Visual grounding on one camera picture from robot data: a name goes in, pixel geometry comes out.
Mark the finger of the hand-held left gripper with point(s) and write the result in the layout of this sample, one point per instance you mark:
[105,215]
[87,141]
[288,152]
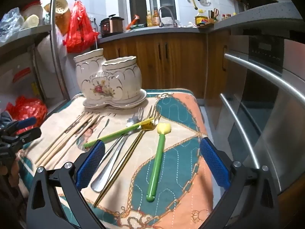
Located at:
[31,134]
[26,121]

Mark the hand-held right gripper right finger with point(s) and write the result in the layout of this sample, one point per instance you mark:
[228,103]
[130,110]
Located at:
[214,163]

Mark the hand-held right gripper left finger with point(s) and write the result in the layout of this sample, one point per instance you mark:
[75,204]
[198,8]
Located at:
[91,162]

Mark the silver steel fork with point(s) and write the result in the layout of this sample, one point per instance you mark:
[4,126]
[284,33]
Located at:
[132,122]

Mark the stainless steel fork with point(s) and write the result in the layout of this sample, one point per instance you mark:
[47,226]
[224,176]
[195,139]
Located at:
[140,114]

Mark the white floral ceramic utensil holder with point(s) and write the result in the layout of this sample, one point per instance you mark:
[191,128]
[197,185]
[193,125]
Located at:
[112,76]

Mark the person's left hand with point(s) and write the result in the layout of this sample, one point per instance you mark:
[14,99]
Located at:
[13,174]

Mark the crumpled red plastic bag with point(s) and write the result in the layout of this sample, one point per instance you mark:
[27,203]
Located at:
[28,111]

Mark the printed quilted cloth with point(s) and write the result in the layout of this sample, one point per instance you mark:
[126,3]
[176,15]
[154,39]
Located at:
[176,152]

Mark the white appliance red label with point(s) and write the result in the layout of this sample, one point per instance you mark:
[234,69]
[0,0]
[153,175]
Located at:
[16,76]

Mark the white ceramic drip tray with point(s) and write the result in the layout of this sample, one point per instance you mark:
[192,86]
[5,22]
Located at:
[133,101]

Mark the chrome pole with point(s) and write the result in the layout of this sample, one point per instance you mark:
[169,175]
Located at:
[57,52]

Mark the stainless steel oven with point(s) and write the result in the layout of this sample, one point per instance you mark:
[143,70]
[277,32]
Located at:
[274,105]

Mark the grey shelf board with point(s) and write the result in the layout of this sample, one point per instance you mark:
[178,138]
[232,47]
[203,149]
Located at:
[28,34]

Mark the clear plastic bag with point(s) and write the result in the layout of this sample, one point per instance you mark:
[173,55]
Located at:
[9,23]

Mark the hanging red plastic bag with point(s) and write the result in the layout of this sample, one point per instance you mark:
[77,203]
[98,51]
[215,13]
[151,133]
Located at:
[79,31]

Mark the white jar red lid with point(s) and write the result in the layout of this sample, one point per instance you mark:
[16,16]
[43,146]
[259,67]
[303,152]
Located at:
[32,8]

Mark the beige plastic colander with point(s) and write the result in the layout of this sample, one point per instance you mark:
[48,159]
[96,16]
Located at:
[60,9]

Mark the dark electric pressure cooker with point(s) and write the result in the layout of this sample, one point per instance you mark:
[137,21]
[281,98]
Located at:
[110,26]

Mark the yellow round container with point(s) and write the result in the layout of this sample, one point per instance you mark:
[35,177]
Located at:
[201,20]

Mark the orange snack packet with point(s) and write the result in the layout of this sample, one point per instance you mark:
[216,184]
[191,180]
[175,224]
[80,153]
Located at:
[134,20]

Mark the grey kitchen countertop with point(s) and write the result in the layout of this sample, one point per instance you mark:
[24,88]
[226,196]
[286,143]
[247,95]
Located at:
[250,19]

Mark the yellow oil bottle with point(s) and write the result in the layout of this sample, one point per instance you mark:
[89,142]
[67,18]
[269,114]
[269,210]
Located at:
[149,20]

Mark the orange sauce bottle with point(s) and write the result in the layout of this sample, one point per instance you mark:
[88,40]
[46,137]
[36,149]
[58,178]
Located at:
[156,19]

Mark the chrome kitchen faucet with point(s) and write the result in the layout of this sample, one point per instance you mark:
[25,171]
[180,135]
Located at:
[164,8]

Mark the dark glass window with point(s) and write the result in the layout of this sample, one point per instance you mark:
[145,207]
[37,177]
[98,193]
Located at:
[138,0]

